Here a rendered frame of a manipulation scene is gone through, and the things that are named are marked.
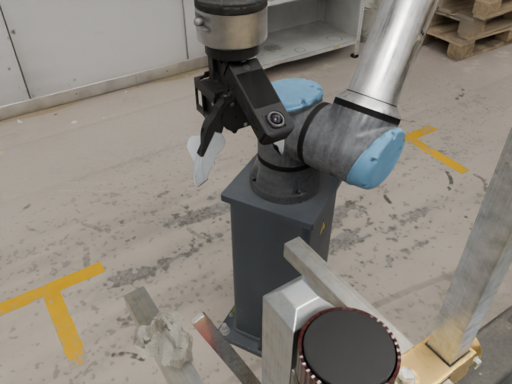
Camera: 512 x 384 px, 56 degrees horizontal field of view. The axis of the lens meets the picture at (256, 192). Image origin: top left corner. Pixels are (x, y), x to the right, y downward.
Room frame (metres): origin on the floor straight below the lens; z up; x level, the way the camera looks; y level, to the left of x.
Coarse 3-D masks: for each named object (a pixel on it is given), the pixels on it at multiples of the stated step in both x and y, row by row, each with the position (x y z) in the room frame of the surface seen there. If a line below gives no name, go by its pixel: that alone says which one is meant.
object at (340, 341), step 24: (336, 312) 0.19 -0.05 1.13; (360, 312) 0.19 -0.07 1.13; (312, 336) 0.17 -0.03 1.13; (336, 336) 0.17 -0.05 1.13; (360, 336) 0.17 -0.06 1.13; (384, 336) 0.17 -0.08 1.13; (312, 360) 0.15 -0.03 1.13; (336, 360) 0.15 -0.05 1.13; (360, 360) 0.15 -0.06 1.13; (384, 360) 0.15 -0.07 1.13
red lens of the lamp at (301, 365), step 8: (320, 312) 0.19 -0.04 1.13; (376, 320) 0.18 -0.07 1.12; (304, 328) 0.17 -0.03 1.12; (392, 336) 0.17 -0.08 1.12; (400, 352) 0.16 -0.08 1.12; (296, 360) 0.16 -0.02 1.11; (304, 360) 0.15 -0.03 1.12; (400, 360) 0.15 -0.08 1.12; (296, 368) 0.16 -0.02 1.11; (304, 368) 0.15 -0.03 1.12; (304, 376) 0.15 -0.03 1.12; (312, 376) 0.14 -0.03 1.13; (392, 376) 0.14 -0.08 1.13
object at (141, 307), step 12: (144, 288) 0.43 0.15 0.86; (132, 300) 0.40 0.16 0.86; (144, 300) 0.40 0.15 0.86; (132, 312) 0.39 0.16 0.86; (144, 312) 0.38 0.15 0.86; (156, 312) 0.38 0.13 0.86; (144, 324) 0.37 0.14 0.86; (156, 360) 0.33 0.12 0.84; (168, 372) 0.30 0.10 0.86; (180, 372) 0.30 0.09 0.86; (192, 372) 0.30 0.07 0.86
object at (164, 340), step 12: (168, 312) 0.38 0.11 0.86; (156, 324) 0.36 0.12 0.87; (168, 324) 0.36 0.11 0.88; (180, 324) 0.36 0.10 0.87; (144, 336) 0.34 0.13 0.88; (156, 336) 0.34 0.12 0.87; (168, 336) 0.34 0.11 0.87; (180, 336) 0.34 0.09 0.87; (192, 336) 0.35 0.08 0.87; (144, 348) 0.33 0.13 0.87; (156, 348) 0.33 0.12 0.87; (168, 348) 0.32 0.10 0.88; (180, 348) 0.33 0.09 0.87; (168, 360) 0.31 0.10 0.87; (180, 360) 0.31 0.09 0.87; (192, 360) 0.31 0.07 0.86
